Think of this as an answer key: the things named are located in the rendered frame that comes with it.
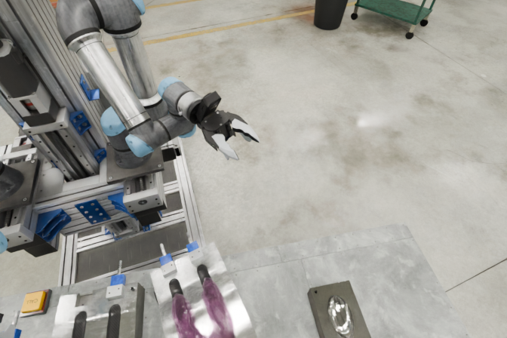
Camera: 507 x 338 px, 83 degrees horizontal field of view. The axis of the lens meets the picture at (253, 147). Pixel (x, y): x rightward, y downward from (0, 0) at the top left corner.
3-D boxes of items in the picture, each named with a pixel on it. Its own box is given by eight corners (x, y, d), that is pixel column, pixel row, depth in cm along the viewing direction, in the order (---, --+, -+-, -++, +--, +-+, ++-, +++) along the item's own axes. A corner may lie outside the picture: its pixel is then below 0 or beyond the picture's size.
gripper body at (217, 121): (238, 136, 80) (211, 115, 86) (234, 116, 73) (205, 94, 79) (217, 153, 78) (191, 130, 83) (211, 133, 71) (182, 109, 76)
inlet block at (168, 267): (156, 250, 116) (153, 244, 112) (168, 244, 117) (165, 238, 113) (166, 280, 108) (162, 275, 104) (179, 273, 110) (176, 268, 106)
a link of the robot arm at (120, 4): (132, 123, 119) (69, -21, 78) (163, 106, 126) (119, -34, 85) (147, 138, 114) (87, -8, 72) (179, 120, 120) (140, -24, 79)
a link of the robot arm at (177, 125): (161, 136, 95) (152, 111, 87) (188, 119, 100) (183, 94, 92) (174, 149, 92) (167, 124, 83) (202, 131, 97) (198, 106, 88)
